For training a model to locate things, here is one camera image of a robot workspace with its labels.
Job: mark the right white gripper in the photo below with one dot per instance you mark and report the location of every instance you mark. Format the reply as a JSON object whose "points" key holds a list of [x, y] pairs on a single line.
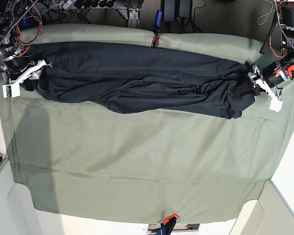
{"points": [[31, 78]]}

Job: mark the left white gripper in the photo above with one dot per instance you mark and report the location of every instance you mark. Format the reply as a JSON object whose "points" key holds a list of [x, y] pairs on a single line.
{"points": [[263, 80]]}

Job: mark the dark long-sleeve T-shirt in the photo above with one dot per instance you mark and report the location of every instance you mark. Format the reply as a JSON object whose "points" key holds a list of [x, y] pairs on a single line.
{"points": [[130, 79]]}

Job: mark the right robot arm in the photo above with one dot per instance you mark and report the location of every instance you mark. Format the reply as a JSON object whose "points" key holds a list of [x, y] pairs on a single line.
{"points": [[17, 66]]}

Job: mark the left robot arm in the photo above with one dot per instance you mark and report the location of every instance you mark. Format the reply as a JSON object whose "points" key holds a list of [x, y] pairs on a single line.
{"points": [[284, 19]]}

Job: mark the green table cloth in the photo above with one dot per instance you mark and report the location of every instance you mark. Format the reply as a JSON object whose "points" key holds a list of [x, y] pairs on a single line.
{"points": [[85, 160]]}

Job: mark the white power strip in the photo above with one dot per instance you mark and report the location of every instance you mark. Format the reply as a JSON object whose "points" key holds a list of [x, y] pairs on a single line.
{"points": [[62, 4]]}

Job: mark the top centre blue-orange clamp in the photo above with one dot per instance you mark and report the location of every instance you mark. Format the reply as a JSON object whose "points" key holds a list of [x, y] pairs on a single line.
{"points": [[157, 33]]}

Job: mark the black power adapter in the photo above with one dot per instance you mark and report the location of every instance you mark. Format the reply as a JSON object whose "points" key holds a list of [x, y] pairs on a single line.
{"points": [[175, 8]]}

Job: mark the bottom orange-black clamp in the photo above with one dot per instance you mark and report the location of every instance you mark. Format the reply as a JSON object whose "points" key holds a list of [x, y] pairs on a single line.
{"points": [[168, 225]]}

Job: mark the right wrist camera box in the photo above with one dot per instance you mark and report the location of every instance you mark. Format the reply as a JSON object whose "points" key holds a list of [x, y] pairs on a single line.
{"points": [[11, 90]]}

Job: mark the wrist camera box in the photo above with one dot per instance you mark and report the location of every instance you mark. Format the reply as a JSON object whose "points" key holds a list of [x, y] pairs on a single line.
{"points": [[276, 105], [11, 90]]}

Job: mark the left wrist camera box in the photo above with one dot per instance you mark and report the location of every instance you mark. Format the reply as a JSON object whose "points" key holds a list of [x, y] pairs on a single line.
{"points": [[276, 105]]}

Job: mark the metal table bracket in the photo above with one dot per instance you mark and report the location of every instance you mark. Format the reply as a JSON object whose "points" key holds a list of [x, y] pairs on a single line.
{"points": [[134, 17]]}

